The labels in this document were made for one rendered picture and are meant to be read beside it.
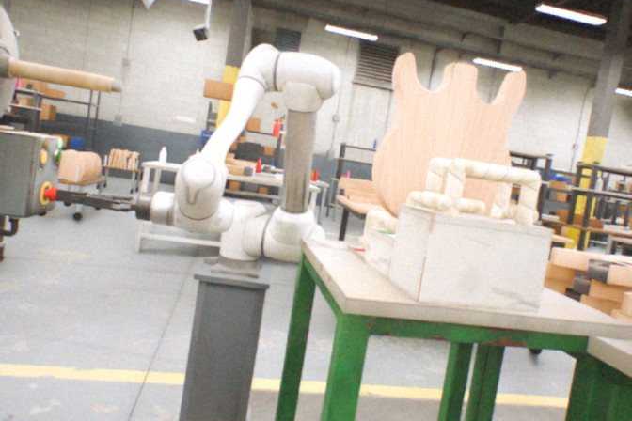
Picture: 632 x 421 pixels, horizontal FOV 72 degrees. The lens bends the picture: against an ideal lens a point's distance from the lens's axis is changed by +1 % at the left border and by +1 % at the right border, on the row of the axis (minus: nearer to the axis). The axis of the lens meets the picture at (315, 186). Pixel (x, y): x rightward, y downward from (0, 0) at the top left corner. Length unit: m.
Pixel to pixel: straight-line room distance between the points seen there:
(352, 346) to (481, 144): 0.57
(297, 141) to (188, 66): 10.80
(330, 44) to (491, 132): 11.52
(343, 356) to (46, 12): 12.70
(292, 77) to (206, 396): 1.19
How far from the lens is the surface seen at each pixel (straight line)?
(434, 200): 0.89
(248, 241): 1.65
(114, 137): 12.34
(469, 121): 1.11
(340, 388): 0.89
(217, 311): 1.69
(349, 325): 0.85
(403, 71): 1.05
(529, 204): 0.97
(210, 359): 1.76
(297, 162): 1.50
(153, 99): 12.21
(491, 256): 0.92
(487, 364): 1.46
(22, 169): 1.25
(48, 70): 1.01
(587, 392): 1.16
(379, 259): 1.05
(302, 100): 1.43
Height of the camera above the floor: 1.16
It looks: 3 degrees down
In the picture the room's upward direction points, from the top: 9 degrees clockwise
